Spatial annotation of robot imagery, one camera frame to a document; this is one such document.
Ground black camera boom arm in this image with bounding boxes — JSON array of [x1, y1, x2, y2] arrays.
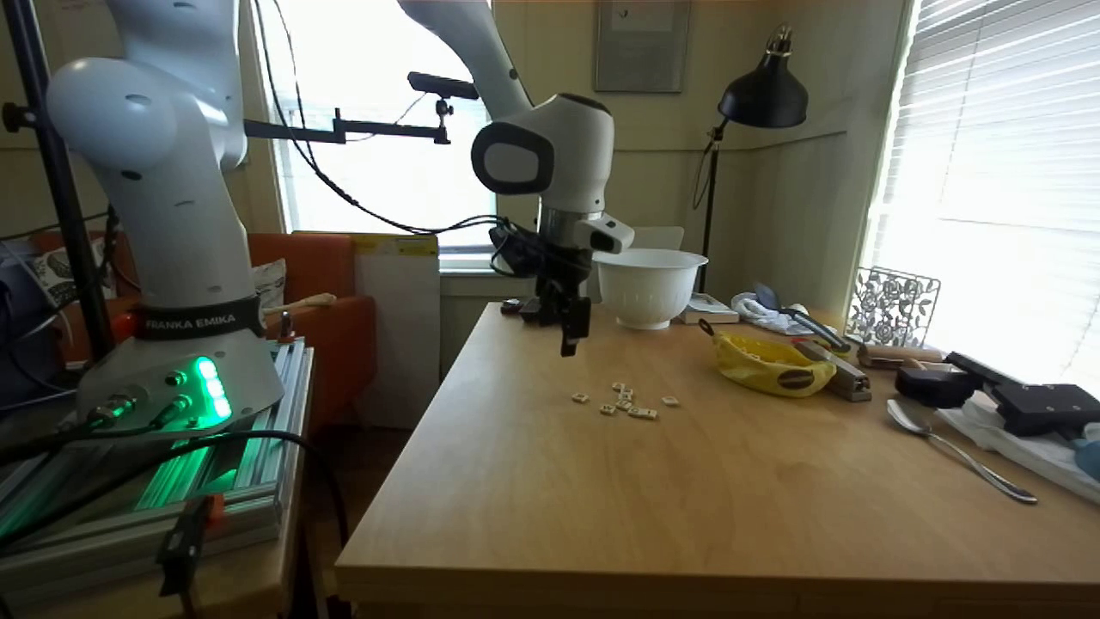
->
[[240, 98, 457, 146]]

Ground black desk lamp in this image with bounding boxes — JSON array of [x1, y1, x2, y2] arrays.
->
[[686, 26, 810, 299]]

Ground white lattice cube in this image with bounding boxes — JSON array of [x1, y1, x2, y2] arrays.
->
[[846, 260, 946, 355]]

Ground white window blinds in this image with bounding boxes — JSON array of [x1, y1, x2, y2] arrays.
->
[[859, 0, 1100, 397]]

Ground orange box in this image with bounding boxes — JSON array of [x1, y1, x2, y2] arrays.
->
[[246, 229, 382, 436]]

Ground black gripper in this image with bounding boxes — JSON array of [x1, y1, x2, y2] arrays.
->
[[531, 239, 598, 362]]

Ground grey wall panel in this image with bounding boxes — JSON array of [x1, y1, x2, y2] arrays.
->
[[590, 0, 697, 96]]

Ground large black remote control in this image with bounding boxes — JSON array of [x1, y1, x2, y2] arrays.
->
[[520, 293, 576, 326]]

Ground white plastic bowl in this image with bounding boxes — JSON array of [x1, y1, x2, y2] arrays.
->
[[590, 245, 712, 335]]

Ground black external camera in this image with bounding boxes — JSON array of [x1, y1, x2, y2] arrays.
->
[[404, 67, 484, 102]]

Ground black orange cable clamp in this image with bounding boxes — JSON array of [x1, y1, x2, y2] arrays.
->
[[152, 491, 233, 600]]

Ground black power cable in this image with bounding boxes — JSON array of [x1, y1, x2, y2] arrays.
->
[[0, 423, 354, 576]]

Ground white foam board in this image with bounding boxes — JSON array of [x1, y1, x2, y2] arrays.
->
[[351, 235, 446, 433]]

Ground black round case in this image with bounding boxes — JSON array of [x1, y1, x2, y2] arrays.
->
[[893, 362, 978, 412]]

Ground black stand pole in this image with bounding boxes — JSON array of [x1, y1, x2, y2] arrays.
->
[[0, 0, 116, 365]]

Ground small blue object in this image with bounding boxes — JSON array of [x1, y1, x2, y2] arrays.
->
[[1069, 419, 1100, 483]]

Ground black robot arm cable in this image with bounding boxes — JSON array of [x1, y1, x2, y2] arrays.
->
[[249, 0, 507, 239]]

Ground black handled tool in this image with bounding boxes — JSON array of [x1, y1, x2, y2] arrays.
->
[[776, 299, 859, 355]]

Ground white flat tray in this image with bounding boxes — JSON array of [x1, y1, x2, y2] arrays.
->
[[936, 393, 1100, 507]]

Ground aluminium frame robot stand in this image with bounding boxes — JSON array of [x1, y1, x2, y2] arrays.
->
[[0, 335, 318, 605]]

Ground printed magazine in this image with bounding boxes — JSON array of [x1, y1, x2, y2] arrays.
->
[[32, 235, 123, 335]]

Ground white cloth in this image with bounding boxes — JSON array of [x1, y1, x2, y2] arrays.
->
[[728, 286, 810, 340]]

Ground metal spoon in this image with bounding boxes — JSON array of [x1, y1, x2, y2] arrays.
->
[[881, 395, 1044, 507]]

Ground dark bag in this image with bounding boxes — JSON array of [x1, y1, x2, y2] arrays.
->
[[0, 245, 80, 409]]

